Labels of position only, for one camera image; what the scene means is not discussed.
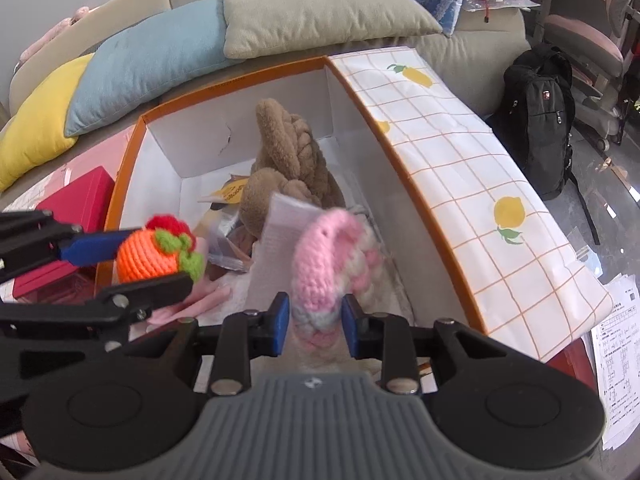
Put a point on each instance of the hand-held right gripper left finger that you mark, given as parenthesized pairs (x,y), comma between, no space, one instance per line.
(280,320)

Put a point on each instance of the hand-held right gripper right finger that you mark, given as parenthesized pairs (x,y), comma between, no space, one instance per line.
(352,325)

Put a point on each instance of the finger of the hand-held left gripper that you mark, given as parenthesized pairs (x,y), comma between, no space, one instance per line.
(95,250)
(145,292)

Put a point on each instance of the orange crochet toy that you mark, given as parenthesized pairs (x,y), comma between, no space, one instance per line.
(145,255)

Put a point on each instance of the pink white crochet toy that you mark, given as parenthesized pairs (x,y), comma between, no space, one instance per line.
(320,260)

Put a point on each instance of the white cardboard box orange rim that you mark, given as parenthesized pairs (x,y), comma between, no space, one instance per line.
(200,150)

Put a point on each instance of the brown plush toy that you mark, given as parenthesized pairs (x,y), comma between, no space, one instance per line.
(280,160)

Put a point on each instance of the red box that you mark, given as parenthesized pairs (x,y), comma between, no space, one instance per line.
(75,205)

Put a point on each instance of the white paper sheet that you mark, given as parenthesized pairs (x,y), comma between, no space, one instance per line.
(272,270)

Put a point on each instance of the pink fabric piece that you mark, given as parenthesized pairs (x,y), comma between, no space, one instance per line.
(195,300)

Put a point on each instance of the clear plastic wrapper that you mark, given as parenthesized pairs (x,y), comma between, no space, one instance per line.
(230,240)

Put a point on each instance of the pink cloth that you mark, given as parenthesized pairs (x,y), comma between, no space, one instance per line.
(100,150)

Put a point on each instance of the yellow tag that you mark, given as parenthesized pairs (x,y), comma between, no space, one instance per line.
(232,191)

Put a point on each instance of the yellow pillow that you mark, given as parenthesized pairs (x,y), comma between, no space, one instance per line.
(35,130)

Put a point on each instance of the checked lemon print tablecloth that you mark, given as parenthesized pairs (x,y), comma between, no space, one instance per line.
(450,160)

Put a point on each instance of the light blue pillow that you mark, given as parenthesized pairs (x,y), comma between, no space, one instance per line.
(150,65)

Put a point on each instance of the pink plush toy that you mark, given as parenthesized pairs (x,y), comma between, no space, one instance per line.
(50,35)

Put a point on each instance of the printed paper sheets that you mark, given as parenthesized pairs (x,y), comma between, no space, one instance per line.
(620,350)

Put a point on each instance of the black backpack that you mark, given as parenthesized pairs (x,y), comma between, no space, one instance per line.
(540,110)

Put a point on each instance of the pale green pillow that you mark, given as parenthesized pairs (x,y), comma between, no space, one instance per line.
(320,10)

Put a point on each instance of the pink grey desk chair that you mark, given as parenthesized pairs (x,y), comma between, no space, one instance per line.
(585,40)

